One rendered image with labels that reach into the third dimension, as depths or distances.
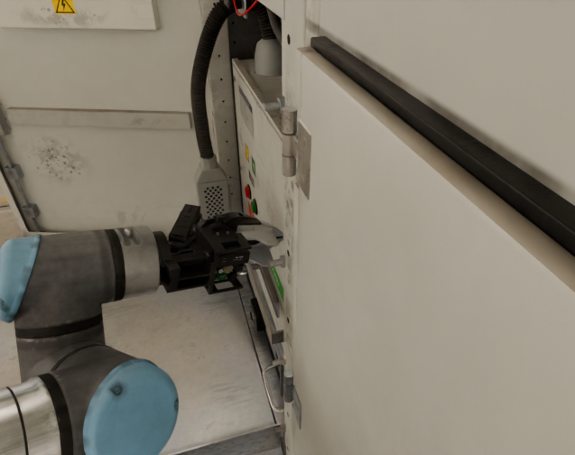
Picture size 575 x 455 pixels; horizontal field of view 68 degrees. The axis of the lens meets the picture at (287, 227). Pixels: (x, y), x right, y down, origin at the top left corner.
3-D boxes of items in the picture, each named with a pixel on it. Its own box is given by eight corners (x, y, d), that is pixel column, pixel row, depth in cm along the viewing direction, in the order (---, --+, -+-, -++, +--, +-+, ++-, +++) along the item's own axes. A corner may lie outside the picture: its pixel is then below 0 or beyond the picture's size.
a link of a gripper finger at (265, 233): (298, 252, 65) (245, 260, 60) (279, 231, 70) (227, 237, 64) (303, 235, 64) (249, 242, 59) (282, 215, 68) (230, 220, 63)
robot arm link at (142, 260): (106, 272, 59) (108, 210, 54) (143, 266, 61) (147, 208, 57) (124, 315, 52) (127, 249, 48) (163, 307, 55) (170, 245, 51)
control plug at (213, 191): (203, 236, 104) (194, 172, 93) (200, 224, 107) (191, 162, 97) (235, 230, 105) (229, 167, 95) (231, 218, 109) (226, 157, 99)
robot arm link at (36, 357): (46, 461, 42) (32, 338, 42) (14, 426, 50) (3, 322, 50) (136, 422, 49) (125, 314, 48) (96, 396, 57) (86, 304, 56)
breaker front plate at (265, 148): (294, 403, 79) (299, 180, 50) (242, 244, 116) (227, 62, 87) (301, 402, 79) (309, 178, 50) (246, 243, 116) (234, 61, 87)
